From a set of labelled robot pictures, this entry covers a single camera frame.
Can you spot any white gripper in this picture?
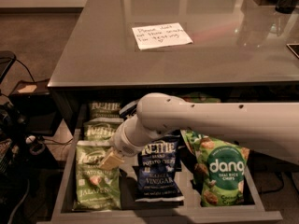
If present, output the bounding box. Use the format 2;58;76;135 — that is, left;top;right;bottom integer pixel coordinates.
99;121;147;170

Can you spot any green jalapeno chip bag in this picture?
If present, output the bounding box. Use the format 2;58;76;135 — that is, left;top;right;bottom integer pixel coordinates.
73;140;121;211

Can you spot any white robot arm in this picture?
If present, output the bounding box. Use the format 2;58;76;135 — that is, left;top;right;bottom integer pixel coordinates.
100;93;299;170

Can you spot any middle green Kettle chip bag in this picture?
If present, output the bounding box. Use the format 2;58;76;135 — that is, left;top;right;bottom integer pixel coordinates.
83;118;123;141

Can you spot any green kettle chip bag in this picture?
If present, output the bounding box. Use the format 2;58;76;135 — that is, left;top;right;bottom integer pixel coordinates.
83;118;123;141
89;101;121;119

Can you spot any front blue Kettle vinegar bag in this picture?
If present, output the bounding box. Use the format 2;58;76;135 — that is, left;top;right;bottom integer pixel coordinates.
135;141;184;202

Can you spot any rear green Kettle chip bag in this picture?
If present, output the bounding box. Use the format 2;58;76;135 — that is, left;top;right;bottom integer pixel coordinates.
89;101;121;119

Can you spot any rear blue Kettle chip bag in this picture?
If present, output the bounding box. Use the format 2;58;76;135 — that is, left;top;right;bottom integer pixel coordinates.
119;100;139;119

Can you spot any blue kettle chip bag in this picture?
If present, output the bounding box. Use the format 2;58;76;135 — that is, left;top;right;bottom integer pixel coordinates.
119;100;139;119
156;130;180;143

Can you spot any middle blue Kettle chip bag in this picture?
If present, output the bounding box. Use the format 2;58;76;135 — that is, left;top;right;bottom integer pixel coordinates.
156;130;180;143

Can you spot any middle green Dang chips bag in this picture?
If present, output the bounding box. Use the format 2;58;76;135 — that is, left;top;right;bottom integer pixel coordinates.
180;130;202;154

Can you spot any green dang chips bag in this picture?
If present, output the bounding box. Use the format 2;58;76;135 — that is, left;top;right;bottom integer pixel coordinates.
181;92;221;103
193;135;249;207
180;130;202;154

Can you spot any rear green Dang chips bag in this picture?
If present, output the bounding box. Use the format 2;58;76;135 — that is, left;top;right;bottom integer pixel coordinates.
181;92;221;103

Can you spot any front green Dang chips bag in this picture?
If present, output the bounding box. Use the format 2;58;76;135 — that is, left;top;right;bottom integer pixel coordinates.
193;135;249;207

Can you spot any grey open drawer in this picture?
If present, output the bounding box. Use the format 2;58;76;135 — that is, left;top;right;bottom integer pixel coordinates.
36;103;284;224

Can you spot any grey counter cabinet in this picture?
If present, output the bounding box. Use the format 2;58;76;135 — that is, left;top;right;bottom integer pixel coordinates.
49;0;299;128

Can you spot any dark tablet on counter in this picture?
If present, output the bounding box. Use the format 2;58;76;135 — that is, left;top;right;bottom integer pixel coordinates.
287;44;299;59

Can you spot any dark side table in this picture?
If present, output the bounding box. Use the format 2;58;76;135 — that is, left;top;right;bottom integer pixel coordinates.
8;79;53;135

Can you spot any black equipment at left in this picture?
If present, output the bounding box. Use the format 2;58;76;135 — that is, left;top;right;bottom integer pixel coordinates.
0;49;48;224

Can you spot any white handwritten paper note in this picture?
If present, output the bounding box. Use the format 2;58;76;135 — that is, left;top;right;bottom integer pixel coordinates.
132;22;192;50

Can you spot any black cable on floor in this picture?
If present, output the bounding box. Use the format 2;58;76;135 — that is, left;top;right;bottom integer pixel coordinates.
0;57;36;84

